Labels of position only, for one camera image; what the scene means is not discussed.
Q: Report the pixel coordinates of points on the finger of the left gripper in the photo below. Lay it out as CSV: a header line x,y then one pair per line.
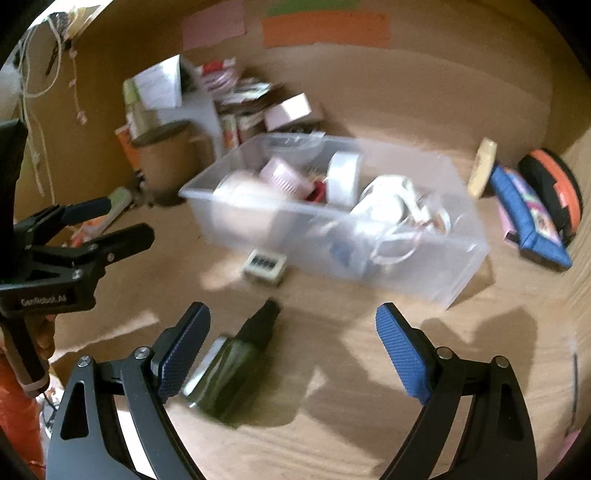
x,y
115,246
60,216

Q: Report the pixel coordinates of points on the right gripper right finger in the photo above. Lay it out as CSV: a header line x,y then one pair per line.
x,y
410,351

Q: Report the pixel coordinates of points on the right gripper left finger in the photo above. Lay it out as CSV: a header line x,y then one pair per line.
x,y
175,349

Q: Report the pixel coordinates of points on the dark green spray bottle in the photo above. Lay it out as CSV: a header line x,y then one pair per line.
x,y
218,386

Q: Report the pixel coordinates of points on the small digital timer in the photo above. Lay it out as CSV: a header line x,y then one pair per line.
x,y
265,267

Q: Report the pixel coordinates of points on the white tape roll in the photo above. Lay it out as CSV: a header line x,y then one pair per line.
x,y
343,179

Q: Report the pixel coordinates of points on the red velvet pouch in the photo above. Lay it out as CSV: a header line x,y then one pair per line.
x,y
319,192

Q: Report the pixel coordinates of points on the white face mask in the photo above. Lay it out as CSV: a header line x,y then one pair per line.
x,y
393,214

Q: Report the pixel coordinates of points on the person left hand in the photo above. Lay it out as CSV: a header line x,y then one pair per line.
x,y
42,331

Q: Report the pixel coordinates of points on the orange book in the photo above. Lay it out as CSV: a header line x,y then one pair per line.
x,y
124,137

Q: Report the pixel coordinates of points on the brown mug with lid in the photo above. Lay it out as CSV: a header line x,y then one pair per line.
x,y
171,155

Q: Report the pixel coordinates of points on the clear plastic storage bin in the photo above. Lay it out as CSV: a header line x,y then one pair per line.
x,y
320,238

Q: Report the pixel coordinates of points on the white paper calendar stand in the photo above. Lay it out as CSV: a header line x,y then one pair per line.
x,y
171,91

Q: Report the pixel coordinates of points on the blue pencil pouch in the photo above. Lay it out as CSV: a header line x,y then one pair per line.
x,y
537,236

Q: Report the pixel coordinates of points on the fruit pattern box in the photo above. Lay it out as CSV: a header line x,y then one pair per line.
x,y
230,133

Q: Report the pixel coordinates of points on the pink packet bag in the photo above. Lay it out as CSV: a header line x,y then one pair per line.
x,y
218,76

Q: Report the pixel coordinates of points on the stack of booklets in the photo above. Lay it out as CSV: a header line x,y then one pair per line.
x,y
250,95

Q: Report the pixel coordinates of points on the beige lotion tube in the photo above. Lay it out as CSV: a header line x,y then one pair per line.
x,y
484,162

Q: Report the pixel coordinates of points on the black orange round case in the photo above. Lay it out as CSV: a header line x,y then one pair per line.
x,y
556,186

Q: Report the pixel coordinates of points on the clear plastic bowl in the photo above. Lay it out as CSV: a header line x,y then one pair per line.
x,y
296,147

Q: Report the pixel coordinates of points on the small white pink box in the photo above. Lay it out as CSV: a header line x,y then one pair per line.
x,y
297,110

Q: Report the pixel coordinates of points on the pink sticky note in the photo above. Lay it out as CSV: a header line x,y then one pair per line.
x,y
213,25

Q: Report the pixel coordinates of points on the green sticky note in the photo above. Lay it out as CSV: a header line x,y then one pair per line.
x,y
287,7

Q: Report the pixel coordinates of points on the orange sticky note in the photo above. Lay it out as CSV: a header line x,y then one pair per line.
x,y
342,27

